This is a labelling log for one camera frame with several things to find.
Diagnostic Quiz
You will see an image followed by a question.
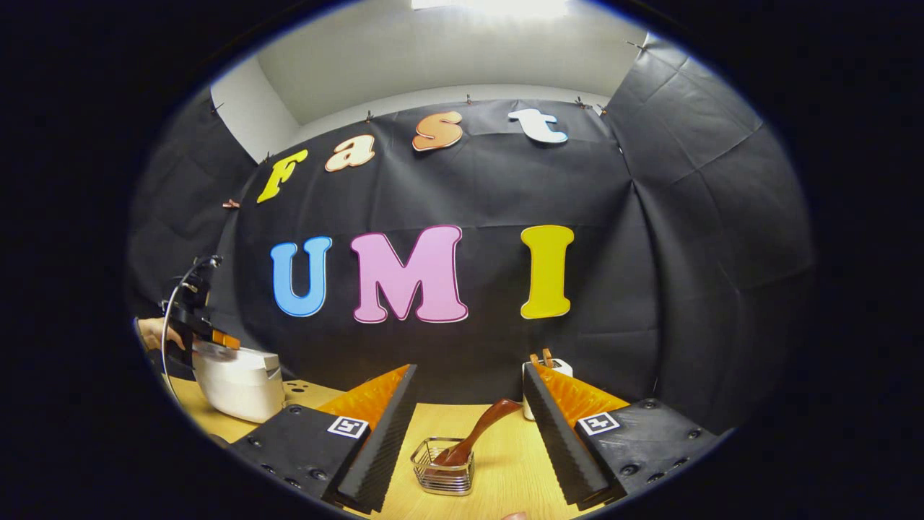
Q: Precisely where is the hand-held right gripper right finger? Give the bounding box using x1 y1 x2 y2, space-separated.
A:
523 363 723 510

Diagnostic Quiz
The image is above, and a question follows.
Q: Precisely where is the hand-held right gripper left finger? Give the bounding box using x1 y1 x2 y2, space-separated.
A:
230 364 418 514

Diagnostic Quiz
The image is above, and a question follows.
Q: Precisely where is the white rice cooker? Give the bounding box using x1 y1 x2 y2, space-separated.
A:
191 341 287 424

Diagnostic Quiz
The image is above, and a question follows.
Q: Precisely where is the metal wire chopstick holder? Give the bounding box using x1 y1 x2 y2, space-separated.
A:
410 436 476 496

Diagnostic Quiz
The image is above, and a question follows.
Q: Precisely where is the brown wooden spoon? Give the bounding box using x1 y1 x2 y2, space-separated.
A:
432 399 522 469

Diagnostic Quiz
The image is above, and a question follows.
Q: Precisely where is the white toaster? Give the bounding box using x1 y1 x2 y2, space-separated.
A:
521 357 575 421

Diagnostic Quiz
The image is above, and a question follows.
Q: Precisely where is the black backdrop cloth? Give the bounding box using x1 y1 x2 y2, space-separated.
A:
126 32 816 434

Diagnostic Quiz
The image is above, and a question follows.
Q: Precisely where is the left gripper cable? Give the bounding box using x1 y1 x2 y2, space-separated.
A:
160 256 221 402

